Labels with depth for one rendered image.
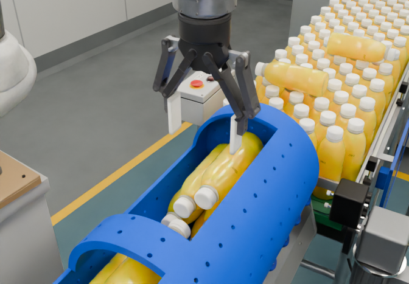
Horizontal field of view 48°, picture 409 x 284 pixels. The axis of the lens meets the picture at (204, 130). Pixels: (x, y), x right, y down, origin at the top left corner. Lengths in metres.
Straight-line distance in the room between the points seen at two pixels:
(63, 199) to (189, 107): 1.50
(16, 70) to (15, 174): 0.25
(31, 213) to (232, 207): 0.63
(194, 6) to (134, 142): 2.45
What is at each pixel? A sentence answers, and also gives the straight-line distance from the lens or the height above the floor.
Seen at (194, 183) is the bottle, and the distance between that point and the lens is 0.90.
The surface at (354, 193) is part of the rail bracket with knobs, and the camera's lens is 1.14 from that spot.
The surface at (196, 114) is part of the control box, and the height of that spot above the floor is 1.04.
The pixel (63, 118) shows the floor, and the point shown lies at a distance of 3.38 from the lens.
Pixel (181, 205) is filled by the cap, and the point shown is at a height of 1.12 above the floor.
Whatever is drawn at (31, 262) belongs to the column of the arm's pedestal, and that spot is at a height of 0.77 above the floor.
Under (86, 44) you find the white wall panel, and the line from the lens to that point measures 4.31.
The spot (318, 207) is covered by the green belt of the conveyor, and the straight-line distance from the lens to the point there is 1.24.
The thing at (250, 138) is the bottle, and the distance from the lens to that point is 0.94.
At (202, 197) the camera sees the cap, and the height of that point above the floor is 1.16.
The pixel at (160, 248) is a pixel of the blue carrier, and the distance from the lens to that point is 0.66.
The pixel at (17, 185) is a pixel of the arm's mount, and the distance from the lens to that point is 1.16.
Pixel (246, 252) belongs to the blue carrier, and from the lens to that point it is 0.74.
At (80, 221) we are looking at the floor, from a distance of 2.52.
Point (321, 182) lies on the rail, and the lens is 1.21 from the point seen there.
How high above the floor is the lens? 1.72
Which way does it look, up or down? 34 degrees down
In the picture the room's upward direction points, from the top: straight up
